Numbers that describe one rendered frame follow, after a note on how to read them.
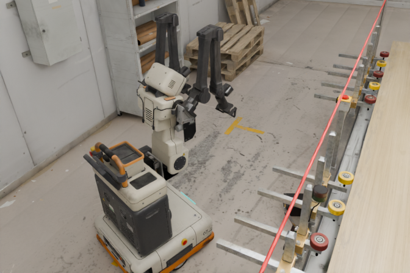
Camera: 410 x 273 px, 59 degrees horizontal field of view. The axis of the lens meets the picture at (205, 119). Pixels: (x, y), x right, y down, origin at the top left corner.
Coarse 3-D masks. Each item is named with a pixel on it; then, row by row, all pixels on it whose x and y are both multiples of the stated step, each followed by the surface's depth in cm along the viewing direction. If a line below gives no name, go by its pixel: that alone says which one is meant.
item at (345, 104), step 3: (339, 96) 211; (348, 96) 211; (351, 96) 211; (342, 99) 208; (345, 99) 208; (348, 99) 208; (342, 102) 208; (345, 102) 207; (348, 102) 206; (339, 105) 210; (342, 105) 209; (345, 105) 208; (348, 105) 207; (339, 108) 211; (342, 108) 210; (345, 108) 209; (348, 108) 208; (345, 111) 210
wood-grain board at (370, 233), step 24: (408, 48) 356; (384, 72) 311; (408, 72) 310; (384, 96) 275; (408, 96) 273; (384, 120) 246; (408, 120) 245; (384, 144) 223; (408, 144) 222; (360, 168) 205; (384, 168) 204; (408, 168) 203; (360, 192) 188; (384, 192) 188; (408, 192) 187; (360, 216) 174; (384, 216) 174; (408, 216) 173; (336, 240) 163; (360, 240) 163; (384, 240) 162; (408, 240) 162; (336, 264) 152; (360, 264) 152; (384, 264) 152; (408, 264) 151
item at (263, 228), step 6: (240, 216) 183; (240, 222) 181; (246, 222) 179; (252, 222) 179; (258, 222) 179; (252, 228) 179; (258, 228) 177; (264, 228) 176; (270, 228) 176; (270, 234) 175; (282, 234) 172; (306, 240) 169; (306, 246) 167; (318, 252) 165
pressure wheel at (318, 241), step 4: (312, 236) 164; (316, 236) 165; (320, 236) 165; (324, 236) 164; (312, 240) 163; (316, 240) 163; (320, 240) 163; (324, 240) 163; (328, 240) 163; (312, 244) 162; (316, 244) 161; (320, 244) 161; (324, 244) 161; (316, 248) 161; (320, 248) 160; (324, 248) 161
